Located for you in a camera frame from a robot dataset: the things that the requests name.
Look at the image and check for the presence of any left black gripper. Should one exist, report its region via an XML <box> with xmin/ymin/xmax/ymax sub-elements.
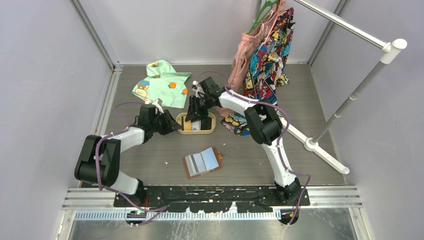
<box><xmin>150</xmin><ymin>109</ymin><xmax>182</xmax><ymax>136</ymax></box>

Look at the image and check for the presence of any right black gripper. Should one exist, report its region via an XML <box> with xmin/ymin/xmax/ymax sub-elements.
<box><xmin>184</xmin><ymin>95</ymin><xmax>212</xmax><ymax>124</ymax></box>

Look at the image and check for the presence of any white VIP card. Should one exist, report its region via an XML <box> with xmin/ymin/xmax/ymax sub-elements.
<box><xmin>191</xmin><ymin>120</ymin><xmax>201</xmax><ymax>131</ymax></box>

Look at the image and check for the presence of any gold credit card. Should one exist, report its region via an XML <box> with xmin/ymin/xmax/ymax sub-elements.
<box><xmin>182</xmin><ymin>120</ymin><xmax>193</xmax><ymax>132</ymax></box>

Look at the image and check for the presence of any beige oval card tray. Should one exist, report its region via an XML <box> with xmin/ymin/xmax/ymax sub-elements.
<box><xmin>176</xmin><ymin>112</ymin><xmax>217</xmax><ymax>135</ymax></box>

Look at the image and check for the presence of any brown leather card holder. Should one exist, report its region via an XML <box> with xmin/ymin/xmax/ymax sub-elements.
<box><xmin>182</xmin><ymin>147</ymin><xmax>224</xmax><ymax>179</ymax></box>

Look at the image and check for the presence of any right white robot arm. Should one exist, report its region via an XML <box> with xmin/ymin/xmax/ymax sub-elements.
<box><xmin>186</xmin><ymin>77</ymin><xmax>302</xmax><ymax>206</ymax></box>

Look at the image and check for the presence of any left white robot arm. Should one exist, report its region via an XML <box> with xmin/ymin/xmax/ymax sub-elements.
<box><xmin>74</xmin><ymin>104</ymin><xmax>182</xmax><ymax>207</ymax></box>

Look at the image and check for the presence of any green cartoon child shirt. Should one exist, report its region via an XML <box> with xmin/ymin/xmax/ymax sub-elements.
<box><xmin>131</xmin><ymin>59</ymin><xmax>192</xmax><ymax>109</ymax></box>

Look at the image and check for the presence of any colourful comic print garment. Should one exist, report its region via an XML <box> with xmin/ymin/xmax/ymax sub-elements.
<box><xmin>220</xmin><ymin>7</ymin><xmax>295</xmax><ymax>137</ymax></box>

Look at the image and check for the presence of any pink hanging garment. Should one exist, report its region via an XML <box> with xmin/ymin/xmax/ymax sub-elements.
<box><xmin>215</xmin><ymin>0</ymin><xmax>287</xmax><ymax>117</ymax></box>

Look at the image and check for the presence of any green clothes hanger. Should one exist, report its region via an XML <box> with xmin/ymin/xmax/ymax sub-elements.
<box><xmin>247</xmin><ymin>0</ymin><xmax>279</xmax><ymax>34</ymax></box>

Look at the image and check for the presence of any white metal clothes rack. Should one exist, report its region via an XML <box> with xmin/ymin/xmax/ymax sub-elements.
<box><xmin>253</xmin><ymin>0</ymin><xmax>408</xmax><ymax>176</ymax></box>

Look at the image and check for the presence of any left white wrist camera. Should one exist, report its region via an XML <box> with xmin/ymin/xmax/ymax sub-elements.
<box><xmin>151</xmin><ymin>98</ymin><xmax>164</xmax><ymax>114</ymax></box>

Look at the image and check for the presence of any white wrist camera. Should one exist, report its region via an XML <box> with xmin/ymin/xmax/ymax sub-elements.
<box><xmin>151</xmin><ymin>98</ymin><xmax>164</xmax><ymax>114</ymax></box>
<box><xmin>191</xmin><ymin>80</ymin><xmax>200</xmax><ymax>98</ymax></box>

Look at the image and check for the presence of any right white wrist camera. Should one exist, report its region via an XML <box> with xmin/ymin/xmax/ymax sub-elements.
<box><xmin>191</xmin><ymin>80</ymin><xmax>200</xmax><ymax>98</ymax></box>

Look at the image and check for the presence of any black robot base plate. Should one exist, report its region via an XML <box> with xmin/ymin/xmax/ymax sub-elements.
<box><xmin>113</xmin><ymin>185</ymin><xmax>310</xmax><ymax>214</ymax></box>

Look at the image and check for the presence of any slotted aluminium rail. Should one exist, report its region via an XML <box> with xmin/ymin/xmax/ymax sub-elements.
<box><xmin>74</xmin><ymin>209</ymin><xmax>281</xmax><ymax>221</ymax></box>

